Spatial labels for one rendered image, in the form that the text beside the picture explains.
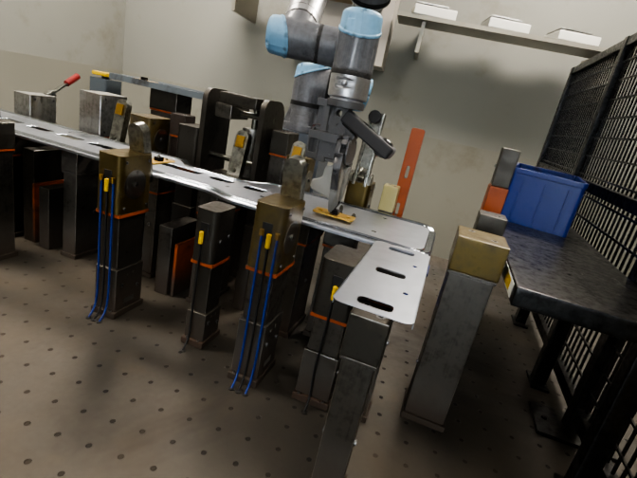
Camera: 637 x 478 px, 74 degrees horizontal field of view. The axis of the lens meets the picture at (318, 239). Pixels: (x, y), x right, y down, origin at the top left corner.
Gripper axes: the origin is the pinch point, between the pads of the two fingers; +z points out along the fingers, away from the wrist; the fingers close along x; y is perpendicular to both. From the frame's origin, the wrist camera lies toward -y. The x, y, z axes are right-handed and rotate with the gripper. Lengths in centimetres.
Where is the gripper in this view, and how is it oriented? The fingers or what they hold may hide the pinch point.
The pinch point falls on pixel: (336, 205)
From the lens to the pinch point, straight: 84.9
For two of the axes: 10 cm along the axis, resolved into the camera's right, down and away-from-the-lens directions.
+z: -1.8, 9.3, 3.1
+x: -3.1, 2.4, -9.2
